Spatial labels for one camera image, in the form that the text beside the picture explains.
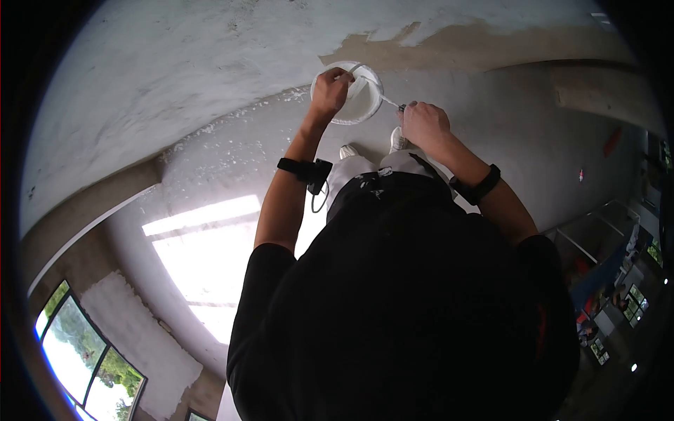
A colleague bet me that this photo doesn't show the person's right hand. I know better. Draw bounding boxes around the person's right hand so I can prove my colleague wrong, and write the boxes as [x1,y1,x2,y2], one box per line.
[397,101,452,154]

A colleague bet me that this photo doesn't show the person's left hand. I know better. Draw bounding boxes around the person's left hand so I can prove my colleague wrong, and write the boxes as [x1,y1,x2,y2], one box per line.
[310,67,355,125]

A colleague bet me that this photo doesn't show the person's right fingers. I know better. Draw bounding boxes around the person's right fingers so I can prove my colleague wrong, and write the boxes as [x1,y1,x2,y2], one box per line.
[398,101,425,123]

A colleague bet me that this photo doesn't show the white-coated hand tool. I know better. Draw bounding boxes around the white-coated hand tool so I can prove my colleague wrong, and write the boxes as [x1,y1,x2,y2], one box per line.
[357,75,408,113]

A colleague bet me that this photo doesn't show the white paint bucket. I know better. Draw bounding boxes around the white paint bucket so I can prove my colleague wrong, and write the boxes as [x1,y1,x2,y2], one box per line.
[310,60,385,126]

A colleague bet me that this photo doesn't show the person's legs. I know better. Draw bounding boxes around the person's legs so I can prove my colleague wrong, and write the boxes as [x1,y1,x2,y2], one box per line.
[325,126,459,224]

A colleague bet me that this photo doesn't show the black wrist band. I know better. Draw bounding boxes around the black wrist band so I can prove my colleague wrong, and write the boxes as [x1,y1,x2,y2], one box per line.
[449,163,502,206]
[277,157,334,196]

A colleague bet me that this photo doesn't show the red flat object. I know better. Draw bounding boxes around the red flat object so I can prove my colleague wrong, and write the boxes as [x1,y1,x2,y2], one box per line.
[603,127,622,158]

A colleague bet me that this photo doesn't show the person's body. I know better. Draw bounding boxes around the person's body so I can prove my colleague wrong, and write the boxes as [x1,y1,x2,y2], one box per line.
[226,169,581,421]

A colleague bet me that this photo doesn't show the white table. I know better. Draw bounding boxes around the white table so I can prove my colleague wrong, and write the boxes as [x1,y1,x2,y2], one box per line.
[547,199,641,266]

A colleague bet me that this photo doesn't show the large dark-framed window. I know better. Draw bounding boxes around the large dark-framed window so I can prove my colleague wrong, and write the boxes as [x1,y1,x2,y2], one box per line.
[34,279,148,421]

